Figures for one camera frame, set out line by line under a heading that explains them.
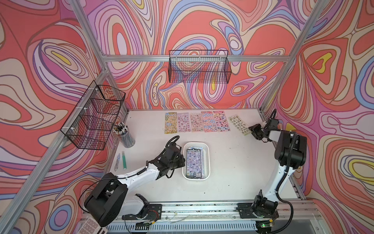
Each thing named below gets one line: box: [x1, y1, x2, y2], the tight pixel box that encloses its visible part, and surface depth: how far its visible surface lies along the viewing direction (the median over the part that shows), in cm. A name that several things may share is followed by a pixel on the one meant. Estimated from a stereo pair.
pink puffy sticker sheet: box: [177, 112, 191, 133], surface depth 113 cm
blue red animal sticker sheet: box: [201, 111, 218, 133], surface depth 114 cm
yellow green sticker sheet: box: [164, 112, 178, 135], surface depth 113 cm
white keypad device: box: [76, 216, 109, 234], surface depth 69 cm
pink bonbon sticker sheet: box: [189, 113, 204, 133], surface depth 113 cm
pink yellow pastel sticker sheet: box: [212, 110, 231, 133], surface depth 113 cm
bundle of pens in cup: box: [112, 121, 129, 137], surface depth 88 cm
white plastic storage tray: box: [182, 141, 211, 181], surface depth 90 cm
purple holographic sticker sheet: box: [186, 146, 205, 179], surface depth 90 cm
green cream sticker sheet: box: [228, 114, 252, 136], surface depth 113 cm
